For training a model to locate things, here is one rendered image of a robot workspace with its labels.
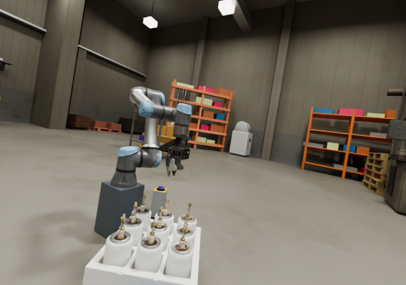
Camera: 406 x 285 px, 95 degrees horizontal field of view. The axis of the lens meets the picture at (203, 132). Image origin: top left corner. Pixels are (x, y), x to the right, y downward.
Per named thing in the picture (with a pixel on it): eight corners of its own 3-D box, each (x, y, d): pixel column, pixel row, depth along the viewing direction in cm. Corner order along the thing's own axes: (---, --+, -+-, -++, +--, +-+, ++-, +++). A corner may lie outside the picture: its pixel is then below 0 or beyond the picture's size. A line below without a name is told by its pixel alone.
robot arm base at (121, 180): (104, 182, 113) (107, 166, 113) (125, 178, 126) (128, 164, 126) (121, 189, 105) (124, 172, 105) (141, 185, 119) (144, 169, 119)
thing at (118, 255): (130, 276, 76) (137, 232, 76) (119, 296, 66) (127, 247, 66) (107, 272, 76) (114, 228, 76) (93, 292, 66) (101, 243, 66)
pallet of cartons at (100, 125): (111, 130, 912) (112, 122, 912) (121, 133, 876) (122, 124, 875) (88, 128, 815) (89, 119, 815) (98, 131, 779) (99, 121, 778)
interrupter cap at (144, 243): (140, 250, 66) (141, 248, 66) (139, 238, 73) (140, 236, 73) (162, 249, 69) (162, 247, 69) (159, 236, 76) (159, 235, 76)
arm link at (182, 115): (186, 105, 99) (196, 105, 92) (183, 126, 99) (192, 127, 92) (173, 102, 94) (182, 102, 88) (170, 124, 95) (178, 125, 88)
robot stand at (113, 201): (93, 230, 112) (101, 182, 112) (119, 220, 128) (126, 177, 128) (112, 243, 104) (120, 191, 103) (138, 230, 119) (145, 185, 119)
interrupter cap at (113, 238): (133, 233, 75) (134, 232, 75) (125, 246, 67) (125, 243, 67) (115, 230, 75) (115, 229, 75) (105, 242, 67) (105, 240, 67)
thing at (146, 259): (129, 302, 65) (138, 252, 65) (130, 280, 74) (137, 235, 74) (157, 297, 68) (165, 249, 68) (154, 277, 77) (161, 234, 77)
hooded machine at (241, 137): (249, 156, 725) (255, 124, 724) (245, 157, 674) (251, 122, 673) (233, 153, 757) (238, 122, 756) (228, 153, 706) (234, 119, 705)
